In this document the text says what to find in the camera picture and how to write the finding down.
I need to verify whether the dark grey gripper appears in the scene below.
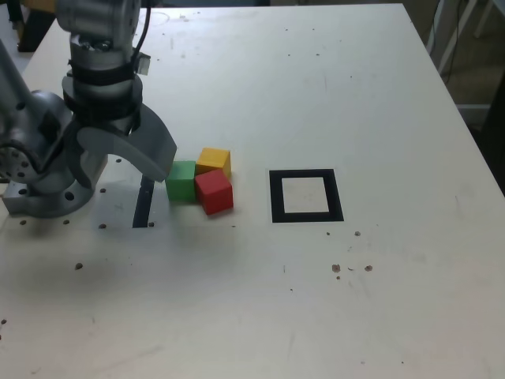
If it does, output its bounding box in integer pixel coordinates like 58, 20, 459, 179
65, 103, 178, 189

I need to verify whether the green cube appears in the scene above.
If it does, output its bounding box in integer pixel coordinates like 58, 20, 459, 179
164, 159, 197, 203

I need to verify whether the yellow cube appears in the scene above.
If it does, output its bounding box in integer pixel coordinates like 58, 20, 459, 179
195, 147, 232, 179

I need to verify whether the red cube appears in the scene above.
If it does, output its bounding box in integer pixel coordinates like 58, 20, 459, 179
193, 168, 234, 216

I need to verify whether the black tape square outline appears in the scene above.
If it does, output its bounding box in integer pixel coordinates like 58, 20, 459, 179
268, 168, 345, 224

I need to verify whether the black tape strip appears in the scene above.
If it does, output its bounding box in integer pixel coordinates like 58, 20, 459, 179
132, 173, 155, 229

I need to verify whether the white furniture leg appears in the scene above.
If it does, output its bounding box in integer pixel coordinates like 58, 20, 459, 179
436, 0, 474, 76
472, 0, 499, 39

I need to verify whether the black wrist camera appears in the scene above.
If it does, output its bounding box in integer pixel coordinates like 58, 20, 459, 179
135, 51, 152, 76

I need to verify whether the black camera cable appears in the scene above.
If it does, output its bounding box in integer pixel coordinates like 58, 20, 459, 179
132, 0, 153, 60

